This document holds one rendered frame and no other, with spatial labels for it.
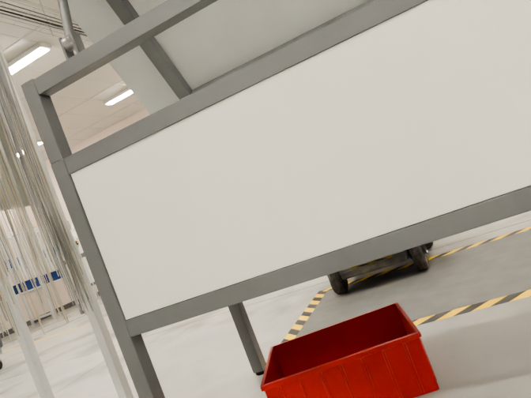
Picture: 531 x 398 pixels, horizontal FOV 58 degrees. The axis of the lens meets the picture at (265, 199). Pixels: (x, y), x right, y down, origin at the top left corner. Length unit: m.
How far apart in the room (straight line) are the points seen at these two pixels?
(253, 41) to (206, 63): 0.16
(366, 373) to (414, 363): 0.11
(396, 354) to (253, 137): 0.59
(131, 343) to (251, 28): 0.93
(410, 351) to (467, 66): 0.63
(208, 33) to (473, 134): 0.89
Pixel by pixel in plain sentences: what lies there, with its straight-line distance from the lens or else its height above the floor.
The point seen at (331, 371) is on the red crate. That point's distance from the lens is 1.19.
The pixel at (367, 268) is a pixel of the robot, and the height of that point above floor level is 0.10.
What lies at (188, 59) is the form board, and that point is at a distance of 1.57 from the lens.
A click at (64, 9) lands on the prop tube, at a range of 1.27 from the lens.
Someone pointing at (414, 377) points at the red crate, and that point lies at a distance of 1.21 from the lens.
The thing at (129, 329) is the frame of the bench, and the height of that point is 0.38.
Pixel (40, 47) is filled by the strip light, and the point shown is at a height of 3.24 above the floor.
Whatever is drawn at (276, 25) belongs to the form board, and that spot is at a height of 1.01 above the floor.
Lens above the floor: 0.53
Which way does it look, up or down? 1 degrees up
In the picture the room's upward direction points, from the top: 21 degrees counter-clockwise
